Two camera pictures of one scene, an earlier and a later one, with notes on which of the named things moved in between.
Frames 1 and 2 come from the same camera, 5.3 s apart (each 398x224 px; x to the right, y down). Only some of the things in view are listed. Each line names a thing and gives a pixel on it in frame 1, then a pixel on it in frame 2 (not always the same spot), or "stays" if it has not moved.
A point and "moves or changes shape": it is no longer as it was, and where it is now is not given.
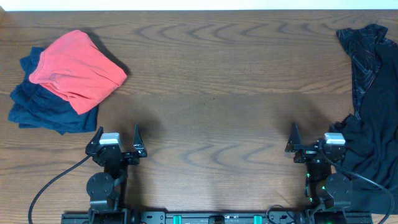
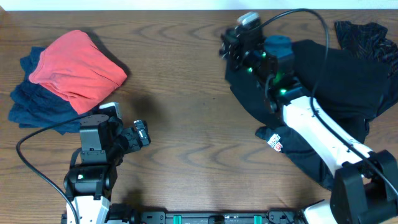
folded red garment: (75, 68) stays
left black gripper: (125, 155) -> (132, 138)
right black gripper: (295, 145) -> (236, 53)
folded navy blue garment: (37, 106) stays
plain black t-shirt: (371, 141) moves or changes shape
